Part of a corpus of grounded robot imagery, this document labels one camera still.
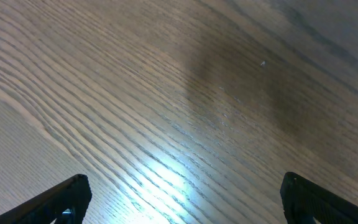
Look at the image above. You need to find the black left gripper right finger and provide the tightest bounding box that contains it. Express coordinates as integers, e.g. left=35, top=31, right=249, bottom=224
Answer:
left=280, top=172, right=358, bottom=224

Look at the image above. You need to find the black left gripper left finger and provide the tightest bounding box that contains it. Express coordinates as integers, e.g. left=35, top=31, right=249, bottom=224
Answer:
left=0, top=174, right=92, bottom=224

